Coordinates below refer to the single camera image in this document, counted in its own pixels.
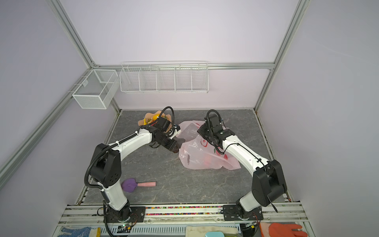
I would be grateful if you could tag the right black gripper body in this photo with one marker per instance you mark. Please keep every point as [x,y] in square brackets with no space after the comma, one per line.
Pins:
[204,132]

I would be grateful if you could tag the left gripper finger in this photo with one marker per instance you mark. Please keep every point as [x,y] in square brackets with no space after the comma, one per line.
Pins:
[175,149]
[179,142]

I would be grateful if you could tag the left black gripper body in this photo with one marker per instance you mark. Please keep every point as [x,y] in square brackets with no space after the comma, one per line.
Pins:
[166,141]

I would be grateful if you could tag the pink fruit print plastic bag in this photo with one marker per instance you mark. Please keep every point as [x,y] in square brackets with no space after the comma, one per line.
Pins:
[197,153]

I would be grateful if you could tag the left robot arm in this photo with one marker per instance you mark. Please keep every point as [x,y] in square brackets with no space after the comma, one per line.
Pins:
[104,170]

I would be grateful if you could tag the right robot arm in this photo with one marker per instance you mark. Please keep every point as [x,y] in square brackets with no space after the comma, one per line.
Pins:
[268,181]

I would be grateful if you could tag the yellow lemon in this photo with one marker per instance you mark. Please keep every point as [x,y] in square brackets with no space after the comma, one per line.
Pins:
[153,118]

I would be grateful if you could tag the white mesh box basket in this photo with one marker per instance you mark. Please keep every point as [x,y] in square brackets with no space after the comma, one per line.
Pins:
[97,89]

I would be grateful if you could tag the beige folded cloth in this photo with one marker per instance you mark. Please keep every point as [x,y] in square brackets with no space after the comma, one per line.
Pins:
[200,231]

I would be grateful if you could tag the teal container lid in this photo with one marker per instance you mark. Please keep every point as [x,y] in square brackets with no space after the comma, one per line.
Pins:
[214,234]

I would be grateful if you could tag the orange rubber glove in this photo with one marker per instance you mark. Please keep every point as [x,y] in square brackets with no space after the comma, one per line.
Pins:
[281,230]

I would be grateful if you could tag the blue white knit glove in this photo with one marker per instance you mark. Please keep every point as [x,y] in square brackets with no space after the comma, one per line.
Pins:
[75,232]

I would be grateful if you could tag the purple spatula pink handle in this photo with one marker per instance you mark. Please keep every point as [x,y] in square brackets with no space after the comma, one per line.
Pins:
[129,185]

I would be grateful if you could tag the white wire wall basket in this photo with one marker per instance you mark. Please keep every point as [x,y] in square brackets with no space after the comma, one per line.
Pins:
[164,76]

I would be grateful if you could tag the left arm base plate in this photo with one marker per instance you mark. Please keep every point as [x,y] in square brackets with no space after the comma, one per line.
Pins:
[134,214]

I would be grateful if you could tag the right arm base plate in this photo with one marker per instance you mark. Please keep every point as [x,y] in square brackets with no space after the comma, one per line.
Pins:
[229,212]

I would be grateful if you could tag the aluminium mounting rail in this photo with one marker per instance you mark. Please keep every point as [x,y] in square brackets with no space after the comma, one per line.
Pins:
[85,215]

